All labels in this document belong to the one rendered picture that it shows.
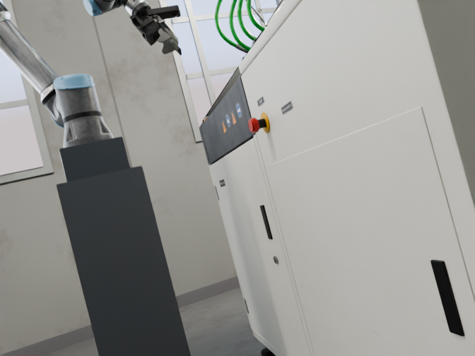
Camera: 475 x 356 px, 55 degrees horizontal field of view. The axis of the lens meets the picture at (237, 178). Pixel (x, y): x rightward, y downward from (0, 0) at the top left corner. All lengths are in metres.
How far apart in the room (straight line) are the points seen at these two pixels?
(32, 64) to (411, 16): 1.26
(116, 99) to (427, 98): 2.77
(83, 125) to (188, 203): 1.86
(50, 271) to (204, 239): 1.01
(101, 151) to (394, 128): 0.93
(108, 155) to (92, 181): 0.10
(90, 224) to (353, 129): 0.82
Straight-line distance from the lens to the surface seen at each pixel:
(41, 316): 3.14
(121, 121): 3.20
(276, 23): 0.96
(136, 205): 1.34
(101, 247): 1.33
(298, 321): 1.31
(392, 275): 0.78
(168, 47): 1.75
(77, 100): 1.45
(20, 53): 1.64
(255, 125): 1.09
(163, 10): 1.75
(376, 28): 0.67
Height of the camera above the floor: 0.66
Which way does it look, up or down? 2 degrees up
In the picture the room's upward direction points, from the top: 15 degrees counter-clockwise
